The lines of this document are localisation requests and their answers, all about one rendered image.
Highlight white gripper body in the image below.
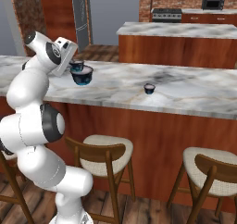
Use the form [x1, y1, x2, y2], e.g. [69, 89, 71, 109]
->
[51, 43, 80, 78]

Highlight large blue yogurt container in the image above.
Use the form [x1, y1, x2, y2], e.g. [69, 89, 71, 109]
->
[69, 65, 94, 87]

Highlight small blue yogurt container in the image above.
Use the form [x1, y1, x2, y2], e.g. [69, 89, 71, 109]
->
[143, 82, 156, 95]

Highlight wooden island with marble top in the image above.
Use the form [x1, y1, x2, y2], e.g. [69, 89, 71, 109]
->
[0, 55, 237, 214]
[116, 21, 237, 70]

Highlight stainless steel fridge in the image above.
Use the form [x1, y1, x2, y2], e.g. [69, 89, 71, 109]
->
[69, 0, 93, 53]

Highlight tall wooden cupboard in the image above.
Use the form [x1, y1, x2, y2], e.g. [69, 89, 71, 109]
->
[38, 0, 79, 45]

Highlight wooden stool with beige seat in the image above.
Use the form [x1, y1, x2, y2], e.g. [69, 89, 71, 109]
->
[166, 146, 237, 224]
[0, 149, 35, 224]
[64, 134, 137, 224]

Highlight stainless steel stove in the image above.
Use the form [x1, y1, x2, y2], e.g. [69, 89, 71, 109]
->
[150, 7, 183, 24]

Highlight wooden base cupboards run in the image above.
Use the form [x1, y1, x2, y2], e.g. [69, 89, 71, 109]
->
[181, 8, 237, 27]

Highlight black microwave oven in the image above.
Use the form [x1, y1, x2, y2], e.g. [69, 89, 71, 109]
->
[201, 0, 226, 11]

